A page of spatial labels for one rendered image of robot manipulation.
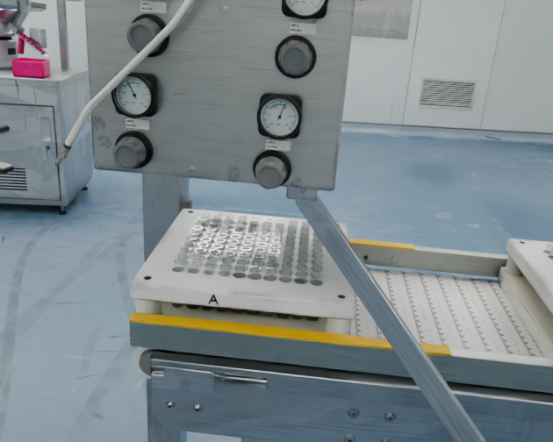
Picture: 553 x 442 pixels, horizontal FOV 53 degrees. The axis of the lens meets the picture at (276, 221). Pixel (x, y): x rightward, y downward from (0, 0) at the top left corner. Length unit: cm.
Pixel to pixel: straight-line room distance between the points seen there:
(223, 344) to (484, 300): 39
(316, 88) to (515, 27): 595
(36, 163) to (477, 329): 284
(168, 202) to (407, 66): 530
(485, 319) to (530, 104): 587
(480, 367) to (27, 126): 290
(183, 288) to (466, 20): 573
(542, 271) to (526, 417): 19
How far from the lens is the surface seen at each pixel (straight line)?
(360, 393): 63
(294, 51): 45
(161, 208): 87
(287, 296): 60
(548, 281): 75
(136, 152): 49
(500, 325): 77
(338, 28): 47
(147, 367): 66
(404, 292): 80
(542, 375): 65
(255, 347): 61
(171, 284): 61
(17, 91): 325
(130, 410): 186
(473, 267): 88
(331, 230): 53
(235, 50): 48
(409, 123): 616
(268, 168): 46
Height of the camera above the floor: 119
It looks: 21 degrees down
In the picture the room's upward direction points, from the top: 4 degrees clockwise
